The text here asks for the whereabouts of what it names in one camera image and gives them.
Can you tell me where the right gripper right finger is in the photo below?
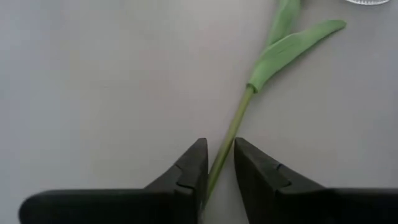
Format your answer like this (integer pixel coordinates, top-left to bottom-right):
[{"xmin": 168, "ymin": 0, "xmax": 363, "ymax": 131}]
[{"xmin": 233, "ymin": 137, "xmax": 398, "ymax": 224}]

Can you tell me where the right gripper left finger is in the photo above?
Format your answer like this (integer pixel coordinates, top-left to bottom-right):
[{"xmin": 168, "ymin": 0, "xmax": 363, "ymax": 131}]
[{"xmin": 17, "ymin": 138, "xmax": 209, "ymax": 224}]

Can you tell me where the round ribbed glass vase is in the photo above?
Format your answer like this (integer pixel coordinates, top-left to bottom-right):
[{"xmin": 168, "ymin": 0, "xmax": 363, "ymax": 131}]
[{"xmin": 345, "ymin": 0, "xmax": 391, "ymax": 6}]

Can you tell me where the pink yellow artificial tulip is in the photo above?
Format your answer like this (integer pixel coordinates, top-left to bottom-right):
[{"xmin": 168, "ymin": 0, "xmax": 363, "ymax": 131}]
[{"xmin": 203, "ymin": 0, "xmax": 348, "ymax": 206}]

